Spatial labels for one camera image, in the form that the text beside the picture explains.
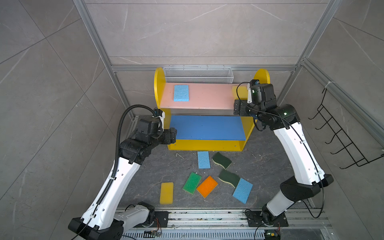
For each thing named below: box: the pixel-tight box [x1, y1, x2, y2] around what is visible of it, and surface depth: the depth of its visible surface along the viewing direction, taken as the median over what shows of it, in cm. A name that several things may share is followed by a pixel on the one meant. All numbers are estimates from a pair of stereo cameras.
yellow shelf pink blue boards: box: [154, 67, 255, 152], surface depth 78 cm
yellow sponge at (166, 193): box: [159, 182, 174, 205], surface depth 83 cm
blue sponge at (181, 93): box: [173, 85, 189, 102], surface depth 74 cm
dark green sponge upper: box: [211, 152, 233, 170], surface depth 95 cm
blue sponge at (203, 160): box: [197, 151, 211, 169], surface depth 95 cm
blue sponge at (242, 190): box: [232, 177, 254, 204], surface depth 83 cm
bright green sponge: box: [182, 172, 202, 195], surface depth 87 cm
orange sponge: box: [196, 175, 219, 199], surface depth 84 cm
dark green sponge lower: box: [218, 169, 241, 189], surface depth 88 cm
